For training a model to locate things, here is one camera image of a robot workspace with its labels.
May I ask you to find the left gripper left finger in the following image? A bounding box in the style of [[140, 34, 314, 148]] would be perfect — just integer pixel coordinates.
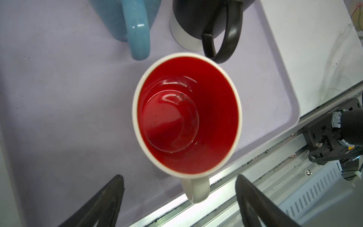
[[60, 175, 125, 227]]

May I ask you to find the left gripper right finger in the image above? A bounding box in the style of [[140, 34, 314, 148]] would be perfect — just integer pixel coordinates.
[[235, 174, 299, 227]]

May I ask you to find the red interior white mug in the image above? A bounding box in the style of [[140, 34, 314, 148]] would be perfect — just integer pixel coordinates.
[[132, 52, 243, 203]]

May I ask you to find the black mug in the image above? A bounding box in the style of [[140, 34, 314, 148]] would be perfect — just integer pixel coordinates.
[[170, 0, 254, 64]]

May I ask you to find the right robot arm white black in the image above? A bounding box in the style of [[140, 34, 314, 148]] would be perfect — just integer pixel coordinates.
[[331, 109, 363, 183]]

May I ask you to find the grey rectangular tray mat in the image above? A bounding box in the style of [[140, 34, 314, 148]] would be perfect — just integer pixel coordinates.
[[0, 0, 301, 227]]

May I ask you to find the aluminium front rail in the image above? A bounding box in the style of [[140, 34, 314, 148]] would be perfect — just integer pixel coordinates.
[[135, 83, 363, 227]]

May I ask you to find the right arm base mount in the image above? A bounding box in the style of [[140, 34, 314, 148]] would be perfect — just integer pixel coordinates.
[[303, 98, 363, 165]]

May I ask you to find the white mug blue handle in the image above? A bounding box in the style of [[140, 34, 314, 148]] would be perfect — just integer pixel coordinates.
[[89, 0, 161, 61]]

